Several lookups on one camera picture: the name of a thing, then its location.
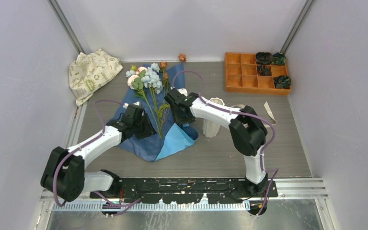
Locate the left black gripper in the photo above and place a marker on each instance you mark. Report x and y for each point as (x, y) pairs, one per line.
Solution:
(148, 130)

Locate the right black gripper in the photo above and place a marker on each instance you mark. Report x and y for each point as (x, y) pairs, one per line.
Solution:
(179, 120)

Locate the orange rose stem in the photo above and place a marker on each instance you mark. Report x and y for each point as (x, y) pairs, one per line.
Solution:
(165, 77)

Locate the blue wrapping paper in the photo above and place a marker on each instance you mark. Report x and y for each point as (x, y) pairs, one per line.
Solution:
(170, 138)

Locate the light blue flower stem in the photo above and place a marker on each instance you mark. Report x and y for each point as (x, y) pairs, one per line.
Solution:
(152, 80)

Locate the pink rose stem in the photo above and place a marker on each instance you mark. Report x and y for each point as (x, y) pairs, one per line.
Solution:
(134, 82)

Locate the single small orange rose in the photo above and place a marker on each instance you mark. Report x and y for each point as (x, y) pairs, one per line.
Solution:
(182, 57)

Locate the beige printed ribbon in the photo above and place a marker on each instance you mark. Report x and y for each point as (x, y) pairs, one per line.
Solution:
(266, 107)

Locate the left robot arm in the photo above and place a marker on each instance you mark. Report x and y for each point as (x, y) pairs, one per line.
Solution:
(65, 174)

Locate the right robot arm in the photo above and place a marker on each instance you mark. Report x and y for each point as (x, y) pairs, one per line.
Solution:
(248, 133)

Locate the white ribbed vase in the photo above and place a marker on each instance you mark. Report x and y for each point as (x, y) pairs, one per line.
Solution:
(211, 129)

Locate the cream patterned cloth bag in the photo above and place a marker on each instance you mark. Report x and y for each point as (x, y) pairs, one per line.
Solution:
(90, 72)

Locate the orange compartment tray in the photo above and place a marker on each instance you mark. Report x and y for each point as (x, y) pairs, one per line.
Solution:
(241, 75)

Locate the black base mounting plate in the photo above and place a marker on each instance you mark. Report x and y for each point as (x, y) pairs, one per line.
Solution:
(186, 190)

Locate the dark fabric piece middle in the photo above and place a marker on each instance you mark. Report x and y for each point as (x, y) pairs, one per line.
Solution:
(264, 70)

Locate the dark rolled fabric top-left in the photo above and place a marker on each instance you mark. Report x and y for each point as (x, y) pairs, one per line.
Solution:
(264, 58)

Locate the dark rolled fabric bottom-right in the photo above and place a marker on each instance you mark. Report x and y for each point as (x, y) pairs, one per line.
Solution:
(282, 82)

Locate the dark rolled fabric top-right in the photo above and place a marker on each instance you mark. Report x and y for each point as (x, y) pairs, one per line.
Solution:
(279, 59)

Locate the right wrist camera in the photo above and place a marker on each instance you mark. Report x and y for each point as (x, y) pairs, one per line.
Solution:
(183, 91)

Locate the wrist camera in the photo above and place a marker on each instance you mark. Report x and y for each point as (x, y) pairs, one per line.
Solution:
(183, 91)
(126, 105)

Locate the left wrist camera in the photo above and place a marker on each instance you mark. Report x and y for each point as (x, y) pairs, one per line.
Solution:
(126, 105)

